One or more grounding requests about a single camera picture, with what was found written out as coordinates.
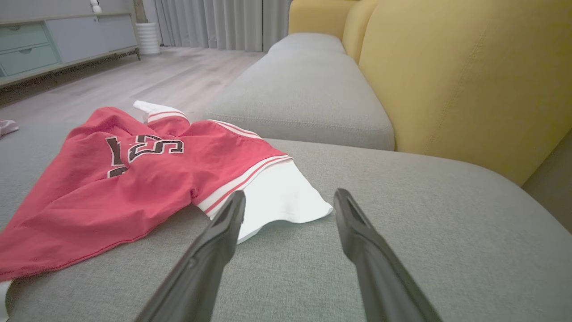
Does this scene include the white ribbed plant pot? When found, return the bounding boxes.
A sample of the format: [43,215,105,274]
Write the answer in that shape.
[135,22,161,55]

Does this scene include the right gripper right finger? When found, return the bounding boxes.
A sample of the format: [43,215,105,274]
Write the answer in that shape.
[334,189,443,322]

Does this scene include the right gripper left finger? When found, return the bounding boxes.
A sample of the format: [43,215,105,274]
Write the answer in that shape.
[134,191,246,322]

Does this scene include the red and white jersey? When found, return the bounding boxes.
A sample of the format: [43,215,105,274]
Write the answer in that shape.
[0,101,333,322]

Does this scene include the grey pleated curtain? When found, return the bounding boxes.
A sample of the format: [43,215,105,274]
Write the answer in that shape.
[154,0,293,52]

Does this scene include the large grey sofa seat cushion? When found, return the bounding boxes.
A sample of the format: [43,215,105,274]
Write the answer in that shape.
[0,121,572,322]

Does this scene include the yellow sofa armrest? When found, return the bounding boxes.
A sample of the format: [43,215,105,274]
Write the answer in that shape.
[288,0,358,38]

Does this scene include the yellow sofa backrest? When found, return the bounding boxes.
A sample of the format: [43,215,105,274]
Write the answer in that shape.
[359,0,572,186]
[342,0,379,63]

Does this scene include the grey and green TV cabinet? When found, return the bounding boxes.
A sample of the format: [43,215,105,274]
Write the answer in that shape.
[0,13,140,88]

